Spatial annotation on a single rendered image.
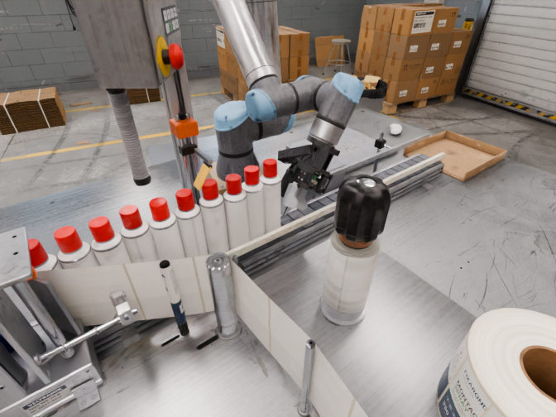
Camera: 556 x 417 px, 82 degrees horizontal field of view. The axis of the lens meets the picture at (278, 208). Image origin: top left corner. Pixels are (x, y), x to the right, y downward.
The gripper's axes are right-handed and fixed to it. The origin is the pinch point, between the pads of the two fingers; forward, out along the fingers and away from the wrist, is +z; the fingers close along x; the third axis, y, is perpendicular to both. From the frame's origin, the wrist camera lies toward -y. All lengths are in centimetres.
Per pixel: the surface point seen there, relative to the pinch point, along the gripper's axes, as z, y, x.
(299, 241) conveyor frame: 6.0, 5.9, 4.9
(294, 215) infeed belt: 2.0, -1.5, 7.3
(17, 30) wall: 27, -553, -29
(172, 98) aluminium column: -15.8, -11.7, -31.6
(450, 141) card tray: -40, -8, 91
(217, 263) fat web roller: 2.4, 19.9, -30.6
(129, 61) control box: -19.8, -0.5, -44.2
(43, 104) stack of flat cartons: 80, -392, -6
